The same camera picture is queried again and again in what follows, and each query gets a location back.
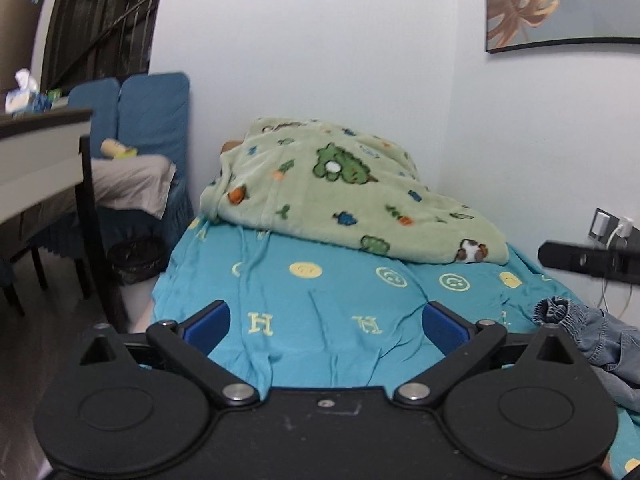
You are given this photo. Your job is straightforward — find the blue denim jeans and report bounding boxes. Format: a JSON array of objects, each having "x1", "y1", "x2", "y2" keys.
[{"x1": 533, "y1": 297, "x2": 639, "y2": 414}]

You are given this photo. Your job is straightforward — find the white charger plug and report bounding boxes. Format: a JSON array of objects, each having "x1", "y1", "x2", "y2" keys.
[{"x1": 591, "y1": 211, "x2": 610, "y2": 237}]

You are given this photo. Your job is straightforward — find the black waste bin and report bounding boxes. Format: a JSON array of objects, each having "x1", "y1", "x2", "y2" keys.
[{"x1": 107, "y1": 235, "x2": 167, "y2": 285}]

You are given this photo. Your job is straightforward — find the teal patterned bed sheet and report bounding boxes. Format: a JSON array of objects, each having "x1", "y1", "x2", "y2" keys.
[{"x1": 136, "y1": 213, "x2": 640, "y2": 480}]

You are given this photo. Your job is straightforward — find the grey cloth on chair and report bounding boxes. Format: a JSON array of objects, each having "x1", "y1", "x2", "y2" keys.
[{"x1": 91, "y1": 155, "x2": 177, "y2": 219}]

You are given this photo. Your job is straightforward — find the green dinosaur fleece blanket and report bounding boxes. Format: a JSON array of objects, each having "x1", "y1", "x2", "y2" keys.
[{"x1": 200, "y1": 117, "x2": 509, "y2": 264}]

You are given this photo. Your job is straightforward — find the small plush toy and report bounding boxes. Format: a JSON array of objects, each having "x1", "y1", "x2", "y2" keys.
[{"x1": 101, "y1": 139, "x2": 138, "y2": 159}]

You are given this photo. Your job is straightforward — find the blue upholstered chair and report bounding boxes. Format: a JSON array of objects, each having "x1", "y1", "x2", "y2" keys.
[{"x1": 67, "y1": 73, "x2": 194, "y2": 252}]

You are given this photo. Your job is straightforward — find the tissue pack on desk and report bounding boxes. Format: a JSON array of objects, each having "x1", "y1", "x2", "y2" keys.
[{"x1": 4, "y1": 68, "x2": 51, "y2": 115}]

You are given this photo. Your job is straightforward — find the dark window with bars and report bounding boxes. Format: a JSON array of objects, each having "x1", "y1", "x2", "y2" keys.
[{"x1": 41, "y1": 0, "x2": 160, "y2": 94}]

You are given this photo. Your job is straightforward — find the wall power socket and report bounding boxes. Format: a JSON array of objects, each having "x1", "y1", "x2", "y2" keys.
[{"x1": 588, "y1": 208, "x2": 640, "y2": 249}]

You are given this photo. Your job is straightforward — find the white desk with black frame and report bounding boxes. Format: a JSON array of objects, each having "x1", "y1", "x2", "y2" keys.
[{"x1": 1, "y1": 107, "x2": 126, "y2": 333}]

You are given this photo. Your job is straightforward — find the leaf wall painting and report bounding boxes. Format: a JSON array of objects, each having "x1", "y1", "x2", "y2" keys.
[{"x1": 485, "y1": 0, "x2": 639, "y2": 53}]

